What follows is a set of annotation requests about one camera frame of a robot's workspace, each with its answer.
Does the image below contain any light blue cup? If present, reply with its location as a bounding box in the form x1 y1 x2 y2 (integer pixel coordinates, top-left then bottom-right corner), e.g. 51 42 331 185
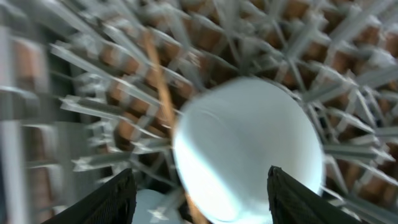
132 188 185 224

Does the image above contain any grey dishwasher rack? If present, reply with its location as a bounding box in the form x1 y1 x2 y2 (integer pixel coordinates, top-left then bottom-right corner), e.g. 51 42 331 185
1 1 397 223

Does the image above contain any wooden chopstick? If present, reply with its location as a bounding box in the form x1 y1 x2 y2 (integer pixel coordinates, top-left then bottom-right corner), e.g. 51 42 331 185
185 192 209 224
144 30 175 130

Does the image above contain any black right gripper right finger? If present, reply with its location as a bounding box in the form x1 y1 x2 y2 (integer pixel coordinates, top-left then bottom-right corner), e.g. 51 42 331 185
267 166 361 224

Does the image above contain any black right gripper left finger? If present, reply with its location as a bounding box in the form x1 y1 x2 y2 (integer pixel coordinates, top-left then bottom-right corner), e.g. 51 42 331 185
43 168 137 224

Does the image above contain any light blue bowl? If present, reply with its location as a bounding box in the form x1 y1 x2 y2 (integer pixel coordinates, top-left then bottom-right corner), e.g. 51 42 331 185
173 77 325 224

